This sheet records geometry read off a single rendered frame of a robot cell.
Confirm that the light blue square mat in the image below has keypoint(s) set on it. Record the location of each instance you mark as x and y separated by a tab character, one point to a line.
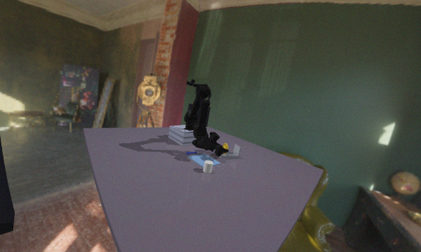
200	159

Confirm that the white cylinder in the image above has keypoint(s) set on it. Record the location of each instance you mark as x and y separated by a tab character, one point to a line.
208	165

